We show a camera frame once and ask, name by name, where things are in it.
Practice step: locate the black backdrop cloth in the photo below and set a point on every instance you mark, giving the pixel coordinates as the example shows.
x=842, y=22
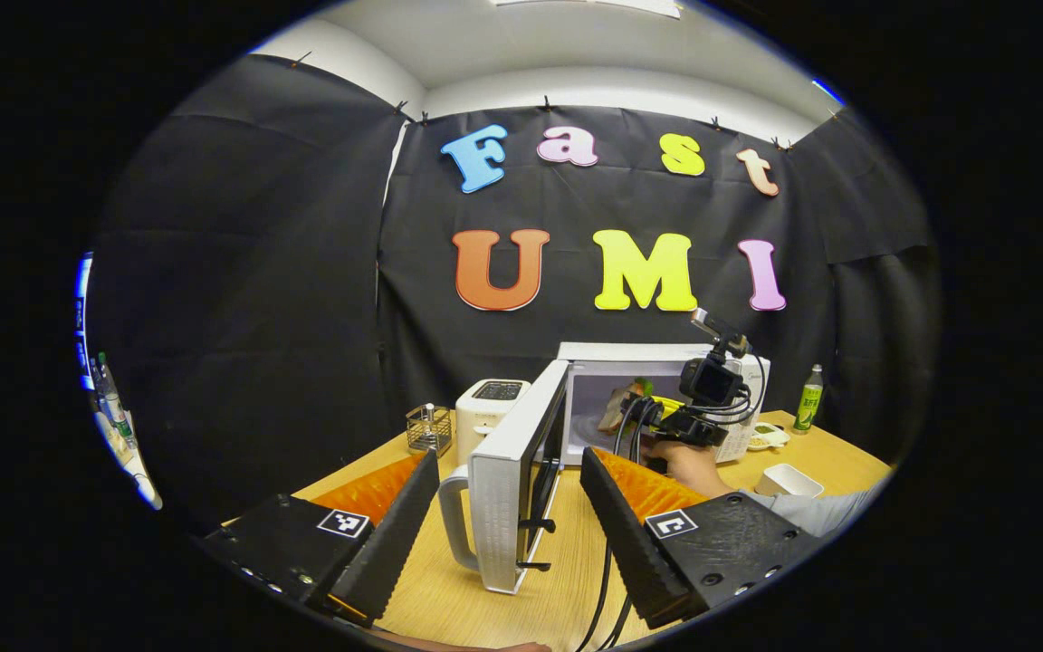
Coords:
x=286, y=317

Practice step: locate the white microwave oven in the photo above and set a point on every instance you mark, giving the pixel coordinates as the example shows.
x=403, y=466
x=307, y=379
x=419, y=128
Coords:
x=499, y=498

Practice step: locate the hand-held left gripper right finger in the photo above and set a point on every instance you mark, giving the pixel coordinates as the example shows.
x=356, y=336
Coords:
x=630, y=552

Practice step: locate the lettuce sandwich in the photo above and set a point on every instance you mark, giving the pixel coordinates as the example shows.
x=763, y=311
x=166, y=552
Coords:
x=621, y=407

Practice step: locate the white rectangular tray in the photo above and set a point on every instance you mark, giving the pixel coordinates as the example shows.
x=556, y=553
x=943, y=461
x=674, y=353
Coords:
x=789, y=480

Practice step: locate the white toaster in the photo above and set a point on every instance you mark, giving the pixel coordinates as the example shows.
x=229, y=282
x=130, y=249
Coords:
x=485, y=426

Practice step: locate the small plastic bottle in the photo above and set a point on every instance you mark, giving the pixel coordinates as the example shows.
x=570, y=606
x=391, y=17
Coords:
x=112, y=398

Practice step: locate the computer monitor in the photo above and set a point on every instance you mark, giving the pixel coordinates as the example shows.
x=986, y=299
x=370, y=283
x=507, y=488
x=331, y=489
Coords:
x=83, y=317

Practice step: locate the green label drink bottle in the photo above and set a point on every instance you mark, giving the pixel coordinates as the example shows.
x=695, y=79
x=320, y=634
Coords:
x=808, y=403

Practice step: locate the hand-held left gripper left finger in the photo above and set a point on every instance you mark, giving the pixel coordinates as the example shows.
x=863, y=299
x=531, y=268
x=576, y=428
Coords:
x=390, y=552

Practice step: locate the white divided snack plate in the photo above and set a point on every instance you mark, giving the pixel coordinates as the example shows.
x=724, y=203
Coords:
x=770, y=436

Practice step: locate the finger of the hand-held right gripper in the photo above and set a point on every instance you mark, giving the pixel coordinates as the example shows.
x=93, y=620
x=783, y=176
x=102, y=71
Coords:
x=668, y=405

